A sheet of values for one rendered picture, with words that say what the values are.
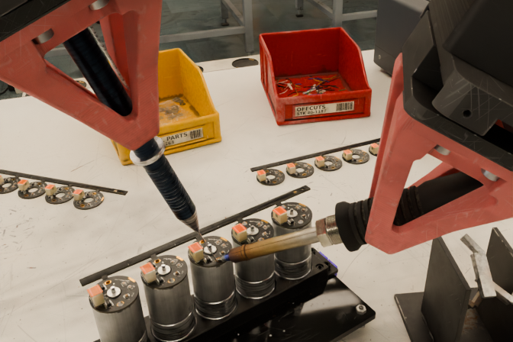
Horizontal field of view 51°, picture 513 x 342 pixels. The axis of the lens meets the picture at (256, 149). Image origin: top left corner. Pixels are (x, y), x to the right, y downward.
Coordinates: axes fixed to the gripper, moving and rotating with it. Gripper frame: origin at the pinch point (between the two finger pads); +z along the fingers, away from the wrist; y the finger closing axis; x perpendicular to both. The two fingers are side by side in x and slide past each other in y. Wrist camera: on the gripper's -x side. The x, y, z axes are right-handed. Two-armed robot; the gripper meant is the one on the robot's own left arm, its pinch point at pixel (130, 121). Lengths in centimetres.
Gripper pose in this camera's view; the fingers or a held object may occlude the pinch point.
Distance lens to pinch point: 23.5
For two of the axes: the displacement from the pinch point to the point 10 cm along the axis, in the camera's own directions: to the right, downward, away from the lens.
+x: -7.6, 5.8, -2.8
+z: 3.0, 7.0, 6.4
